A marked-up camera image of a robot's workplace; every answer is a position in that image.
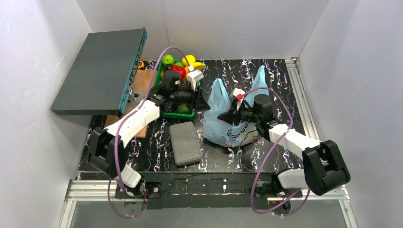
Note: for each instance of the yellow fake banana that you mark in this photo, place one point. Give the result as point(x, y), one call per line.
point(198, 65)

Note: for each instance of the dark grey network switch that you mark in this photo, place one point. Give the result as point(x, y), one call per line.
point(102, 76)

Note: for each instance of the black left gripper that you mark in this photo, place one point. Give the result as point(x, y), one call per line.
point(197, 98)

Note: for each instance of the light blue plastic bag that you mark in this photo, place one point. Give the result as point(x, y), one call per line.
point(220, 101)

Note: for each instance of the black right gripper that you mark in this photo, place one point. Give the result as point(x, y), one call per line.
point(235, 112)

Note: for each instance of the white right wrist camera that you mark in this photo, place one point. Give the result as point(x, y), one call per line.
point(238, 94)

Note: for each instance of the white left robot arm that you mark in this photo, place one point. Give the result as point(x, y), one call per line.
point(106, 146)

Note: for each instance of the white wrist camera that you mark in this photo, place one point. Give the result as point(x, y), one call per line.
point(194, 76)
point(238, 94)

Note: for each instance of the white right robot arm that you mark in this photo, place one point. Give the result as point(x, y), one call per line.
point(324, 168)

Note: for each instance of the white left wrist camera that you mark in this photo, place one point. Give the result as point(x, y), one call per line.
point(194, 76)

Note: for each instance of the aluminium frame rail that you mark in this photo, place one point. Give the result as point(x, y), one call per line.
point(85, 190)

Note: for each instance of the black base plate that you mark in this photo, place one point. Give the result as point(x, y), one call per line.
point(164, 190)

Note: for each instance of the wooden board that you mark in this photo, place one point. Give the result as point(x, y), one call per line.
point(141, 83)

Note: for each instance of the green fake avocado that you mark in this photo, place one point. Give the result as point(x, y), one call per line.
point(183, 109)

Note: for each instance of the red fake apple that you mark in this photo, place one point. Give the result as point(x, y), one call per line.
point(179, 69)

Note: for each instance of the green plastic fruit crate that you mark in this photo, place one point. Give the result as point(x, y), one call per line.
point(178, 115)

